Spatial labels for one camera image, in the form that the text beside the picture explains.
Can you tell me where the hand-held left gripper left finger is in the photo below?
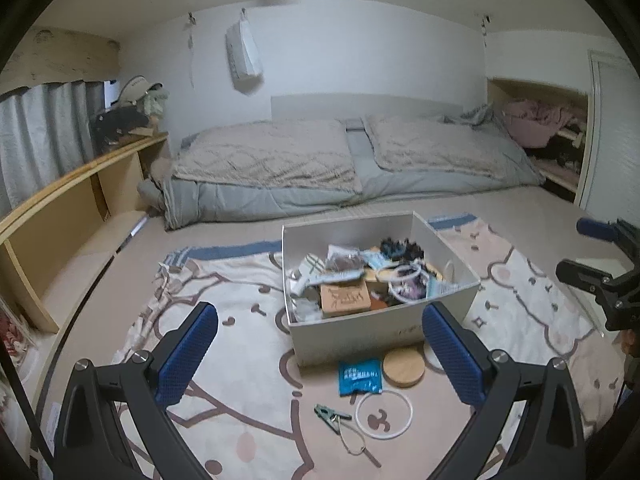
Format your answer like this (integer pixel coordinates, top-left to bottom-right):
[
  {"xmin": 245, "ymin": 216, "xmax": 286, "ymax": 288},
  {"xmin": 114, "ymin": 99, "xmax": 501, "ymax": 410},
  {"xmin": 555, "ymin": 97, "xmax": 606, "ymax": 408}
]
[{"xmin": 52, "ymin": 301, "xmax": 220, "ymax": 480}]

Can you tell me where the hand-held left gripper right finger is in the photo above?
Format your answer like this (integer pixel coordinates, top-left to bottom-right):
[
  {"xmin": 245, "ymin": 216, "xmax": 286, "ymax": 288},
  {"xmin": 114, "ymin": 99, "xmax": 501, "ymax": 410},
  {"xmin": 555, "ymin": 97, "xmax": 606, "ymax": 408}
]
[{"xmin": 421, "ymin": 301, "xmax": 586, "ymax": 480}]

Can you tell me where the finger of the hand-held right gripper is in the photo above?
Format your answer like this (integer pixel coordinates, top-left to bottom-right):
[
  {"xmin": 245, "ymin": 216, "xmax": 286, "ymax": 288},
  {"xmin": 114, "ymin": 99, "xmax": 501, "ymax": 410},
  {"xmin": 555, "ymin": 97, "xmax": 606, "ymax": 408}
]
[
  {"xmin": 576, "ymin": 216, "xmax": 640, "ymax": 261},
  {"xmin": 556, "ymin": 257, "xmax": 621, "ymax": 312}
]

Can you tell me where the round wooden lid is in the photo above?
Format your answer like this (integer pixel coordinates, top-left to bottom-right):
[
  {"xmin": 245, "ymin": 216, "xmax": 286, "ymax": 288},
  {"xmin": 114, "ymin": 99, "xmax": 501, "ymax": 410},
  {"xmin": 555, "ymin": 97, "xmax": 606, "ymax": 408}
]
[{"xmin": 382, "ymin": 346, "xmax": 427, "ymax": 388}]

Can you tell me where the blue foil packet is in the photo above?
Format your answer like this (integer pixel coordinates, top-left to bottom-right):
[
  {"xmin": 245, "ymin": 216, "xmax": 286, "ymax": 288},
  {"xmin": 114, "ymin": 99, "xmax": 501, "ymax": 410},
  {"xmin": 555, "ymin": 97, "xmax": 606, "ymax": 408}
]
[{"xmin": 337, "ymin": 357, "xmax": 383, "ymax": 396}]

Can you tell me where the white shoe box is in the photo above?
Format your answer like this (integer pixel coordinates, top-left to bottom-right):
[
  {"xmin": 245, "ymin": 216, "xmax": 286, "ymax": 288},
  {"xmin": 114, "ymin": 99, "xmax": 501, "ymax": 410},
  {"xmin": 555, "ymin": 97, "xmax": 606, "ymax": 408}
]
[{"xmin": 281, "ymin": 211, "xmax": 482, "ymax": 368}]

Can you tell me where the white sliding door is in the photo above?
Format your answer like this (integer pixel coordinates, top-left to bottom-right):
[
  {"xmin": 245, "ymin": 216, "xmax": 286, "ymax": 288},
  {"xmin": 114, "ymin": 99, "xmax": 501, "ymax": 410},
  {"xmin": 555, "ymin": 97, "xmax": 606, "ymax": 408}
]
[{"xmin": 575, "ymin": 50, "xmax": 640, "ymax": 241}]

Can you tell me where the dark clothes pile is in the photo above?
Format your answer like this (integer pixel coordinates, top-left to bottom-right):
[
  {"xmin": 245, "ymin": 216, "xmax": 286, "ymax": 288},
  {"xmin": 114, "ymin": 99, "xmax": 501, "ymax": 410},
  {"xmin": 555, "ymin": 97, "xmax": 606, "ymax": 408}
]
[{"xmin": 525, "ymin": 132, "xmax": 583, "ymax": 171}]

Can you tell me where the printed cartoon bear blanket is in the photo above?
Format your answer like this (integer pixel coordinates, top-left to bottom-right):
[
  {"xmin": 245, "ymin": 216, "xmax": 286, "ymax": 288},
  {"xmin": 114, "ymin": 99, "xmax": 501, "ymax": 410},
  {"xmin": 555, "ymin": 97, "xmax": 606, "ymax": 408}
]
[{"xmin": 112, "ymin": 212, "xmax": 626, "ymax": 480}]

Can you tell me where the light wooden block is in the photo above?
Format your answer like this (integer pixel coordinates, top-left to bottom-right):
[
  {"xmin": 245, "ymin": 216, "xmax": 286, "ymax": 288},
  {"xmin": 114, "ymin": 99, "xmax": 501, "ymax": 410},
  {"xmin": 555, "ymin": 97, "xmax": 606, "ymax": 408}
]
[{"xmin": 362, "ymin": 267, "xmax": 396, "ymax": 286}]

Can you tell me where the pink clothes pile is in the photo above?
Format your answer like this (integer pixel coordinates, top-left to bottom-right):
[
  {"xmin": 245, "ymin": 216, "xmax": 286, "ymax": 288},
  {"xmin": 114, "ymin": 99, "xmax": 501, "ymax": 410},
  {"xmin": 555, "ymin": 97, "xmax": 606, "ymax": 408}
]
[{"xmin": 502, "ymin": 99, "xmax": 576, "ymax": 148}]

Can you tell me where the dark brown packet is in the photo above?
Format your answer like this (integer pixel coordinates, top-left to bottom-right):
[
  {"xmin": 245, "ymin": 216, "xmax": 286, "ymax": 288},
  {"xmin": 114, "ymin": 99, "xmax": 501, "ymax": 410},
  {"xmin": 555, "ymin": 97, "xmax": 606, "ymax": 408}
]
[{"xmin": 332, "ymin": 252, "xmax": 366, "ymax": 271}]

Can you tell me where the white striped cloth item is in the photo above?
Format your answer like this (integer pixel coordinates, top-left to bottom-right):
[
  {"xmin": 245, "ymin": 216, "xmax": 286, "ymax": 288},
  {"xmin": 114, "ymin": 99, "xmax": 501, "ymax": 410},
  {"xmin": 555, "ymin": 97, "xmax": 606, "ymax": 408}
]
[{"xmin": 290, "ymin": 254, "xmax": 326, "ymax": 296}]

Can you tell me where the wooden closet shelf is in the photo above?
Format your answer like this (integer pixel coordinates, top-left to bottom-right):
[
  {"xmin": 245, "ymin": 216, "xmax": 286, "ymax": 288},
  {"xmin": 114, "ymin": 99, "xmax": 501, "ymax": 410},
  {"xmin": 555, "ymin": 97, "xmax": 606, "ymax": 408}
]
[{"xmin": 487, "ymin": 77, "xmax": 593, "ymax": 196}]

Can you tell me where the small doll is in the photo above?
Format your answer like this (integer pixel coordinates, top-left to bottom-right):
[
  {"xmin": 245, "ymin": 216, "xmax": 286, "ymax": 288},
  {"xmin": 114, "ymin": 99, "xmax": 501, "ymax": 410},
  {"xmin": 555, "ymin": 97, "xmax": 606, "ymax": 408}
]
[{"xmin": 0, "ymin": 305, "xmax": 31, "ymax": 366}]

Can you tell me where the grey cushion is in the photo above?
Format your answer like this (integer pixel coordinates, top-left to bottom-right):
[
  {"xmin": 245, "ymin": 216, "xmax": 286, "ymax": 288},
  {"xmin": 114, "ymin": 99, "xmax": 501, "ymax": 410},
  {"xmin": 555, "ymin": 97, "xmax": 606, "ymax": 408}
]
[{"xmin": 137, "ymin": 157, "xmax": 173, "ymax": 196}]

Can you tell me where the right beige pillow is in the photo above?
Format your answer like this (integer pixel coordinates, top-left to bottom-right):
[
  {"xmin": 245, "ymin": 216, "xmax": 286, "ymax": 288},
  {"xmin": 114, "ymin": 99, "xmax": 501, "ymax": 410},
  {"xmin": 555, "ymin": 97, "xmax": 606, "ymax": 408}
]
[{"xmin": 364, "ymin": 112, "xmax": 526, "ymax": 178}]

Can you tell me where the beige pillow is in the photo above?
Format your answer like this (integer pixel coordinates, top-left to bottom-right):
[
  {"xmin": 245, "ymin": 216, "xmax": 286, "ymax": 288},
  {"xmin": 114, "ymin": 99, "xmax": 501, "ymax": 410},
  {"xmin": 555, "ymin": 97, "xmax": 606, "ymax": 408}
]
[
  {"xmin": 364, "ymin": 112, "xmax": 526, "ymax": 178},
  {"xmin": 172, "ymin": 119, "xmax": 363, "ymax": 195}
]

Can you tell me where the wooden shelf unit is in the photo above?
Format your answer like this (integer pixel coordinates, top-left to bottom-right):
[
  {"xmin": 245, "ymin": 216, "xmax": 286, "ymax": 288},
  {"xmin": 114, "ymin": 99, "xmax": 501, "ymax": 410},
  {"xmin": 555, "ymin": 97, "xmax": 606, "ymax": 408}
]
[{"xmin": 0, "ymin": 132, "xmax": 171, "ymax": 333}]

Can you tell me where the grey bed with pillows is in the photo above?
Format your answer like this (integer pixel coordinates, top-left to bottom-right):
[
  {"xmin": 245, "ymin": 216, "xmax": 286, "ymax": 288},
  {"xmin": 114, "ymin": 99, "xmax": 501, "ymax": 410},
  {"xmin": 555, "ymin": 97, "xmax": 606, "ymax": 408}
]
[{"xmin": 137, "ymin": 110, "xmax": 546, "ymax": 231}]

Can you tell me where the left beige pillow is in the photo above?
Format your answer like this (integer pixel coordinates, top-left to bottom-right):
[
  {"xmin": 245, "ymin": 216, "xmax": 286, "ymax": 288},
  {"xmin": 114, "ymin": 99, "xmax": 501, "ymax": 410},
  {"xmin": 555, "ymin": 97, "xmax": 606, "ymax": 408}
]
[{"xmin": 172, "ymin": 119, "xmax": 363, "ymax": 195}]

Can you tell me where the black bag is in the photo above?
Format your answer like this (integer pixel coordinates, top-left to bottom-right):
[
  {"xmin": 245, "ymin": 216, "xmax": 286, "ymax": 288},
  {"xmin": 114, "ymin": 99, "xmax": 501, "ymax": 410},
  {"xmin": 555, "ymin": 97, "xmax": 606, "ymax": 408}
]
[{"xmin": 92, "ymin": 107, "xmax": 151, "ymax": 143}]

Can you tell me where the pale green plush toy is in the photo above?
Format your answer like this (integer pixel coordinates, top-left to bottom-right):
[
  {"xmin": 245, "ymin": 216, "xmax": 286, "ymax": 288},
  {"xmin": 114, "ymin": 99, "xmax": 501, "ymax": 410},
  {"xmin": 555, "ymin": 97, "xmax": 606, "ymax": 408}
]
[{"xmin": 142, "ymin": 89, "xmax": 170, "ymax": 121}]

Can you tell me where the grey curtain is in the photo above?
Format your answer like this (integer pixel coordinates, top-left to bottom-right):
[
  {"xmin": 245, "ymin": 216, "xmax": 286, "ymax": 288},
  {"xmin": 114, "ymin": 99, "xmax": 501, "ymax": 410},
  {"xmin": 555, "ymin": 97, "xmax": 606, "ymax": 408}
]
[{"xmin": 0, "ymin": 80, "xmax": 108, "ymax": 216}]

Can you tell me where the white headboard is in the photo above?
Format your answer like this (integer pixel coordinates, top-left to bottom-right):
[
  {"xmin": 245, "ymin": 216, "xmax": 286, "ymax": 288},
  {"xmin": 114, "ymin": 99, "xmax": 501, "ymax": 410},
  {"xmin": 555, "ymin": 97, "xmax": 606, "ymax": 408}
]
[{"xmin": 270, "ymin": 92, "xmax": 463, "ymax": 123}]

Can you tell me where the white cap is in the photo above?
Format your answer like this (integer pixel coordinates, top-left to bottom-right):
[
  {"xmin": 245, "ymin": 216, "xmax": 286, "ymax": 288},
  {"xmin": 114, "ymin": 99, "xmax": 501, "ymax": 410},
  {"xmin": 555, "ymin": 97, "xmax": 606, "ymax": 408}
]
[{"xmin": 116, "ymin": 76, "xmax": 163, "ymax": 103}]

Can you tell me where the white hanging paper bag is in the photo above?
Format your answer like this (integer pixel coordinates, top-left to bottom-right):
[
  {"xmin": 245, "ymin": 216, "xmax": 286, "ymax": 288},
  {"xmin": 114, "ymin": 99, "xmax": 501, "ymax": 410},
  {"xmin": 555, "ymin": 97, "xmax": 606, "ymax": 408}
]
[{"xmin": 225, "ymin": 12, "xmax": 263, "ymax": 83}]

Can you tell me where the beige printed valance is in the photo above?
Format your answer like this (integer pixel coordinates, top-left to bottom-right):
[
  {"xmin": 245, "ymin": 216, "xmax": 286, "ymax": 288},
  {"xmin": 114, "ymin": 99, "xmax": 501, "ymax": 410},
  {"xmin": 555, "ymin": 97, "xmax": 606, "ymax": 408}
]
[{"xmin": 0, "ymin": 27, "xmax": 121, "ymax": 98}]

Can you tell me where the white plastic ring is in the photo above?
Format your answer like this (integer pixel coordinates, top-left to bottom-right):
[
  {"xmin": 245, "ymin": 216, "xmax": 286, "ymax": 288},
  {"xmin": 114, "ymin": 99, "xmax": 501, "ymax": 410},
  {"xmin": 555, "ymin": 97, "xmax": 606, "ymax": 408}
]
[
  {"xmin": 355, "ymin": 389, "xmax": 415, "ymax": 442},
  {"xmin": 387, "ymin": 264, "xmax": 425, "ymax": 307}
]

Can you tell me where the metal clip with cord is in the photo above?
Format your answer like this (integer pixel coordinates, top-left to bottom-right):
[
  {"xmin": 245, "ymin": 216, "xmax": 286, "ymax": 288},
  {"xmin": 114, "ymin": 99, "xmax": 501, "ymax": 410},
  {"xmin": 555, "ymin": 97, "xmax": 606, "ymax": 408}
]
[{"xmin": 313, "ymin": 403, "xmax": 381, "ymax": 466}]

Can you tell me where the white hanging cable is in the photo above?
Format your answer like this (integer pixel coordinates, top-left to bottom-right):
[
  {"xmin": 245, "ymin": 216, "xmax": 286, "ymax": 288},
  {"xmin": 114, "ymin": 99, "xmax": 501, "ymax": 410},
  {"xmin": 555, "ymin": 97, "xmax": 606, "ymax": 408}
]
[{"xmin": 185, "ymin": 12, "xmax": 197, "ymax": 88}]

